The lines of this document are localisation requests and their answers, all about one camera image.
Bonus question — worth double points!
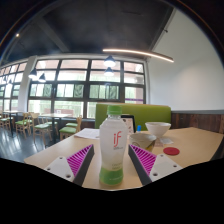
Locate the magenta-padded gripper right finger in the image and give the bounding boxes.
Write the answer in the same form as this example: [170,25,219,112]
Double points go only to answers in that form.
[128,143,183,186]

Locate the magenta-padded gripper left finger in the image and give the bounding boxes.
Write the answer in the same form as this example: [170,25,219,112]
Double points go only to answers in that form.
[43,143,95,187]

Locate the white green-capped drink bottle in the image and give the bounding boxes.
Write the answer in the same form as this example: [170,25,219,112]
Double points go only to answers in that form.
[98,105,129,186]

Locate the flat round red coaster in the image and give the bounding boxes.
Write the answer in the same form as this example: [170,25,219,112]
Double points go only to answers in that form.
[162,146,181,157]

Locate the white paper napkin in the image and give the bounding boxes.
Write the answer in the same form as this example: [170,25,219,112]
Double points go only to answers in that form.
[153,135,174,148]

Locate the white paper cup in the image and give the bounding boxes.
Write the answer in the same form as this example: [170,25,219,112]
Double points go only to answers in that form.
[128,132,157,153]

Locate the white ceramic bowl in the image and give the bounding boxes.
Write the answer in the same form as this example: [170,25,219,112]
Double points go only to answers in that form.
[144,121,172,138]

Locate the group of green-seated wooden chairs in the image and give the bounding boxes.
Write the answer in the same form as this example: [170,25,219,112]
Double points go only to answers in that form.
[0,111,83,142]

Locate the light wooden dining table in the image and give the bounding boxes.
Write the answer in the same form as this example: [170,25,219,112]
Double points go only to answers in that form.
[38,112,73,144]

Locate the green upholstered booth bench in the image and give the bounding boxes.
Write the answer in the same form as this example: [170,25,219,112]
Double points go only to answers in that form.
[94,102,172,132]

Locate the long linear ceiling light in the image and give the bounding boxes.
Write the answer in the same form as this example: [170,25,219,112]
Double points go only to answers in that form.
[102,48,175,64]

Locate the black-framed window wall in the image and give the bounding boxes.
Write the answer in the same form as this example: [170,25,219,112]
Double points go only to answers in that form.
[0,58,147,120]

